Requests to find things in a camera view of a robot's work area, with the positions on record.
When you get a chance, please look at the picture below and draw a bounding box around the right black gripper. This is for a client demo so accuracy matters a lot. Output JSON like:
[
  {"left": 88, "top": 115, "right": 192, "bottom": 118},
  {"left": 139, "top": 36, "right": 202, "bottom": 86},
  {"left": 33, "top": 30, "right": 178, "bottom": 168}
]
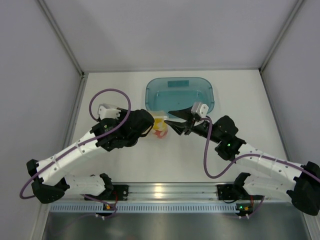
[{"left": 165, "top": 106, "right": 223, "bottom": 144}]

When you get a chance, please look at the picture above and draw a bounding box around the red fake food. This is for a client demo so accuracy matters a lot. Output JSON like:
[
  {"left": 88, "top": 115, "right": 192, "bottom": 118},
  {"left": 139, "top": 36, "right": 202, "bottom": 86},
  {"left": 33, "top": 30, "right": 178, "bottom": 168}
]
[{"left": 153, "top": 130, "right": 168, "bottom": 139}]

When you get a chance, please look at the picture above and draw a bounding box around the clear dotted zip bag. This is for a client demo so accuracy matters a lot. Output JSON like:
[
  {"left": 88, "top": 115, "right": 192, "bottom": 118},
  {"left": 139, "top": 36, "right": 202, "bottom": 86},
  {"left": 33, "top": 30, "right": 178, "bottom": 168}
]
[{"left": 147, "top": 110, "right": 169, "bottom": 140}]

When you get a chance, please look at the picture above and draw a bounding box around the yellow fake food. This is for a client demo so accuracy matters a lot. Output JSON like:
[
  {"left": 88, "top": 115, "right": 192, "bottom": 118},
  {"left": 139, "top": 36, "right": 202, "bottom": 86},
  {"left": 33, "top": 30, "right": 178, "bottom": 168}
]
[{"left": 153, "top": 118, "right": 167, "bottom": 131}]

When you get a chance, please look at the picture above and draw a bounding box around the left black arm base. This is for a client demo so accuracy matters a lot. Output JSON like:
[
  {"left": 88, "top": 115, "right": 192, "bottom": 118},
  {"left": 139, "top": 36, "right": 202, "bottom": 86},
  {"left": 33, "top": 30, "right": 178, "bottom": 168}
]
[{"left": 103, "top": 184, "right": 129, "bottom": 201}]

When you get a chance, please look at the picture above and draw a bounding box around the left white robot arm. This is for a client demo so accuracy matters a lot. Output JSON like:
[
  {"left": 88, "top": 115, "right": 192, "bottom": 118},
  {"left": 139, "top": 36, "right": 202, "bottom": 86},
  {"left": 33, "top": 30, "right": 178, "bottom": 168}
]
[{"left": 26, "top": 104, "right": 155, "bottom": 204}]

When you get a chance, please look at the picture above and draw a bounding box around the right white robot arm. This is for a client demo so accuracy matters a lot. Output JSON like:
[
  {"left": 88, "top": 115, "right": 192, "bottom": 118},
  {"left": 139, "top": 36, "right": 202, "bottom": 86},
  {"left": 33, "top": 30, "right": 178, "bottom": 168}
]
[{"left": 165, "top": 102, "right": 320, "bottom": 216}]

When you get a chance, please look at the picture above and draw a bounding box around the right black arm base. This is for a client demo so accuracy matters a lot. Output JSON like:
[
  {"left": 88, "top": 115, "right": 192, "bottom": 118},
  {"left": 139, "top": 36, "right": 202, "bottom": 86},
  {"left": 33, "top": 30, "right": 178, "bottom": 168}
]
[{"left": 216, "top": 184, "right": 240, "bottom": 202}]

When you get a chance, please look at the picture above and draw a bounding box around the teal plastic bin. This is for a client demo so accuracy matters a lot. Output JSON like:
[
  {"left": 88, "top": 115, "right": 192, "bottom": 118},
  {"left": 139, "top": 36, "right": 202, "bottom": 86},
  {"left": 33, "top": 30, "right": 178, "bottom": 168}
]
[{"left": 145, "top": 77, "right": 215, "bottom": 114}]

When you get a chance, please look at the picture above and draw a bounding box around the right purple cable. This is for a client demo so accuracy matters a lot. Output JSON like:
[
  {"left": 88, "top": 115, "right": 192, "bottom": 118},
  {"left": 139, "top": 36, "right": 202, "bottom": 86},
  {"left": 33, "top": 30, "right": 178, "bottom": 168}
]
[{"left": 203, "top": 116, "right": 320, "bottom": 180}]

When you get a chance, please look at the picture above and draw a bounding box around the purple cable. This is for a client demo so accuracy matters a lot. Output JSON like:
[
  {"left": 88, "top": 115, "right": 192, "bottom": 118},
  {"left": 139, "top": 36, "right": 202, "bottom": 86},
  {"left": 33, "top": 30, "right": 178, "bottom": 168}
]
[
  {"left": 203, "top": 116, "right": 320, "bottom": 180},
  {"left": 19, "top": 88, "right": 132, "bottom": 200}
]

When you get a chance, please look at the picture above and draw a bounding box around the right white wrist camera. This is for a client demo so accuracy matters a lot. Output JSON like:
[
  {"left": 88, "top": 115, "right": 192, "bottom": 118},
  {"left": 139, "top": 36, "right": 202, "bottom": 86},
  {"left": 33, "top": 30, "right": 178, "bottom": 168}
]
[{"left": 190, "top": 102, "right": 209, "bottom": 118}]

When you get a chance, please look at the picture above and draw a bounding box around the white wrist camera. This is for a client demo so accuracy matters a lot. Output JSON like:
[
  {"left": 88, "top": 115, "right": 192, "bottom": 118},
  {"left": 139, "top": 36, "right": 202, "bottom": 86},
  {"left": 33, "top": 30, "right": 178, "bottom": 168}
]
[
  {"left": 97, "top": 103, "right": 121, "bottom": 120},
  {"left": 190, "top": 102, "right": 209, "bottom": 118}
]

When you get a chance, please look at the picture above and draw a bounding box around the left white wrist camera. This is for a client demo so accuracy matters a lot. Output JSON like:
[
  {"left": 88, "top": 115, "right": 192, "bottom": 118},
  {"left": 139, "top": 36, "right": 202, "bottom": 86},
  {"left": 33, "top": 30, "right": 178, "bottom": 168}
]
[{"left": 97, "top": 103, "right": 121, "bottom": 120}]

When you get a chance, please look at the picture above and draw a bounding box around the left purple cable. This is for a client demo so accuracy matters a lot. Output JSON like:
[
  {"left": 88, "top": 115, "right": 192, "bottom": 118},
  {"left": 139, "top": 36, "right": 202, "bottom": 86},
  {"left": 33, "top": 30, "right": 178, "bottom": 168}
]
[{"left": 19, "top": 88, "right": 132, "bottom": 200}]

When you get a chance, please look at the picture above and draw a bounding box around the aluminium mounting rail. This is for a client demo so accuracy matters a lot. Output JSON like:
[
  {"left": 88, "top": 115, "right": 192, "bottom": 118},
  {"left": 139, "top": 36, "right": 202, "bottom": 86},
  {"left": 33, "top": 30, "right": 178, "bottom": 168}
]
[{"left": 39, "top": 182, "right": 281, "bottom": 201}]

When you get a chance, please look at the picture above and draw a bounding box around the slotted cable duct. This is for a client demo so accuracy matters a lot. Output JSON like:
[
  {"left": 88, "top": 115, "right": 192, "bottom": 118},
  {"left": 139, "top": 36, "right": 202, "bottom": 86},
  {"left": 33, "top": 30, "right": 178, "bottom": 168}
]
[{"left": 49, "top": 202, "right": 249, "bottom": 214}]

